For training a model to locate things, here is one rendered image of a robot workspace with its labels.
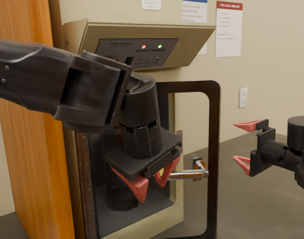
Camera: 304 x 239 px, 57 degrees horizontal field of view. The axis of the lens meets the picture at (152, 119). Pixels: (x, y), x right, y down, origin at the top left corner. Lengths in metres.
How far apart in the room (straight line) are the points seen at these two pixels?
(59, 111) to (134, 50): 0.32
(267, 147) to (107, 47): 0.44
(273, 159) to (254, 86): 1.16
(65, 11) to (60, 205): 0.37
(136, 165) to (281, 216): 0.69
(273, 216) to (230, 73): 0.88
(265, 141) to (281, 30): 1.39
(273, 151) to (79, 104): 0.52
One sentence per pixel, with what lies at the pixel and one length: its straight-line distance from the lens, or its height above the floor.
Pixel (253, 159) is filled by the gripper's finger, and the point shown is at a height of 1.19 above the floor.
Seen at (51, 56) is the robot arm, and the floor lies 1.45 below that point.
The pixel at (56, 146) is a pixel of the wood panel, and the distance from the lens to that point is 0.52.
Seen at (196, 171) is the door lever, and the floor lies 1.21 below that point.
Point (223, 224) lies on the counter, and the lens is 0.92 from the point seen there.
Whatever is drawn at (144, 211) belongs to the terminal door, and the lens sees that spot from 0.68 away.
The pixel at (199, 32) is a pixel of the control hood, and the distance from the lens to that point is 0.66.
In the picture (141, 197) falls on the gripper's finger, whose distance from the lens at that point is 0.45.
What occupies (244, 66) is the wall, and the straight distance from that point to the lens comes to 1.73.
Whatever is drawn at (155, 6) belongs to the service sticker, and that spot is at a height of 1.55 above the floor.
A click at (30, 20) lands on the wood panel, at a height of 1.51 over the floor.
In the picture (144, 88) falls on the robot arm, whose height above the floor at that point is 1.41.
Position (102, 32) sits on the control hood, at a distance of 0.52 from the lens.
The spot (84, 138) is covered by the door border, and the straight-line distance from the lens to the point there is 0.61.
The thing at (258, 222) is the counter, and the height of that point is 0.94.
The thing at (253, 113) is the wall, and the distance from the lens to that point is 1.87.
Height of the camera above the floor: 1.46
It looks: 14 degrees down
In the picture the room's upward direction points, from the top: 2 degrees counter-clockwise
